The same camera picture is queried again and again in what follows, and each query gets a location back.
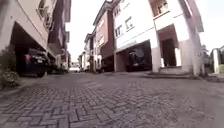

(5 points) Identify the dark car in garage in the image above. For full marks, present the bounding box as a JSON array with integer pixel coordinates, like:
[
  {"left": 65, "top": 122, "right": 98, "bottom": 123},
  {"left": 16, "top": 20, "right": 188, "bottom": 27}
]
[{"left": 125, "top": 47, "right": 148, "bottom": 73}]

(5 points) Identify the row of distant buildings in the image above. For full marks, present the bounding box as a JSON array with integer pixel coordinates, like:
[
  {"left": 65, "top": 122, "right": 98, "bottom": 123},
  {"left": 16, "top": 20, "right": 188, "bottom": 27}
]
[{"left": 77, "top": 32, "right": 98, "bottom": 73}]

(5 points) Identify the red brick building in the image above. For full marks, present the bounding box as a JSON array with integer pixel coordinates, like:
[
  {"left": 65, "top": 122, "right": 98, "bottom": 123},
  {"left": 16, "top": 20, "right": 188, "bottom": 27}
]
[{"left": 92, "top": 0, "right": 116, "bottom": 74}]

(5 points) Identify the grey brick paved road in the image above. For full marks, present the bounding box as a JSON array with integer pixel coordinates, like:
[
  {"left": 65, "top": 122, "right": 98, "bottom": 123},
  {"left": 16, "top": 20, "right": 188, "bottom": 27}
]
[{"left": 0, "top": 71, "right": 224, "bottom": 128}]

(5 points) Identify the white vehicle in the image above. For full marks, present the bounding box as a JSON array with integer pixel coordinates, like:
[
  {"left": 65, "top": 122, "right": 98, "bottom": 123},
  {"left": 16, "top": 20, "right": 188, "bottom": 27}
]
[{"left": 68, "top": 65, "right": 81, "bottom": 74}]

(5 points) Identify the white building with garage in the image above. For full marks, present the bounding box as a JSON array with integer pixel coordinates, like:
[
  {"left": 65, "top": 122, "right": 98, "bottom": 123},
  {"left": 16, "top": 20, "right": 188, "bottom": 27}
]
[{"left": 111, "top": 0, "right": 205, "bottom": 76}]

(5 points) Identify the dark red building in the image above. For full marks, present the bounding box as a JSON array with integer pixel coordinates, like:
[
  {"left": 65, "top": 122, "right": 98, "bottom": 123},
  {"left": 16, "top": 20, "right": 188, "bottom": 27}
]
[{"left": 47, "top": 0, "right": 72, "bottom": 75}]

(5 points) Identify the dark parked car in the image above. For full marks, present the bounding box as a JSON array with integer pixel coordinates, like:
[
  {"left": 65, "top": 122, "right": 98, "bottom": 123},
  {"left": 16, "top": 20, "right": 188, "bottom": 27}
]
[{"left": 20, "top": 48, "right": 51, "bottom": 78}]

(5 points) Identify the beige building with carport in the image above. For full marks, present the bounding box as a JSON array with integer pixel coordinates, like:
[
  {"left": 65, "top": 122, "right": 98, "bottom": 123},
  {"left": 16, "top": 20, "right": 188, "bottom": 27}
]
[{"left": 0, "top": 0, "right": 58, "bottom": 78}]

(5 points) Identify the green bush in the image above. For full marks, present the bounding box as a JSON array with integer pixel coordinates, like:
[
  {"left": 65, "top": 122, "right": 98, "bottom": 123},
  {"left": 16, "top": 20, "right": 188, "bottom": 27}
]
[{"left": 0, "top": 45, "right": 21, "bottom": 90}]

